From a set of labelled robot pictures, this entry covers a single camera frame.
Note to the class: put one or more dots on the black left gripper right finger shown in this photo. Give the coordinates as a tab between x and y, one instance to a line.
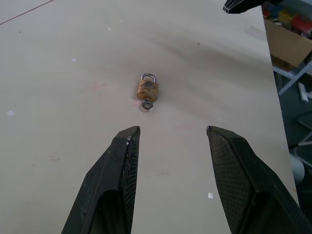
246	180

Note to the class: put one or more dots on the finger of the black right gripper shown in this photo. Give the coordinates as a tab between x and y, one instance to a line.
240	6

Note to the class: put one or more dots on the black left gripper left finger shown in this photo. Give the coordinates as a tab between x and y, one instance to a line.
102	185

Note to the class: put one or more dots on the brown cardboard box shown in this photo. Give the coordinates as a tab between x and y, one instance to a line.
287	46

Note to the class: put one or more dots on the brass padlock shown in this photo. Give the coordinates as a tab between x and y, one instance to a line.
148	88

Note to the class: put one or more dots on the grey metal shelf frame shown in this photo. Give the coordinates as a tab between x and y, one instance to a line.
296	75

